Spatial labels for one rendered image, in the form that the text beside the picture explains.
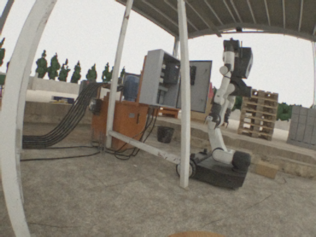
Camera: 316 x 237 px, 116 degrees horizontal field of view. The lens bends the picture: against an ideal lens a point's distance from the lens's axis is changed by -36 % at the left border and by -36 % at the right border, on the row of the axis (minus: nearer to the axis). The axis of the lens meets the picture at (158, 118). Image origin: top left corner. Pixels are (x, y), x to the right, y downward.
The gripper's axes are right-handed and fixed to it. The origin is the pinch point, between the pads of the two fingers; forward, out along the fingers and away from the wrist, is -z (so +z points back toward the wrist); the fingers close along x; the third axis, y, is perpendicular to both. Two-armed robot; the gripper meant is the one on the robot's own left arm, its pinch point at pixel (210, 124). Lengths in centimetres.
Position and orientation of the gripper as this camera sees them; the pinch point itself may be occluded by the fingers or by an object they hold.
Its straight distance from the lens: 142.9
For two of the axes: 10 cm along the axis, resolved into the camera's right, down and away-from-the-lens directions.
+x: -7.2, -3.7, 5.9
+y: -6.2, -0.3, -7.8
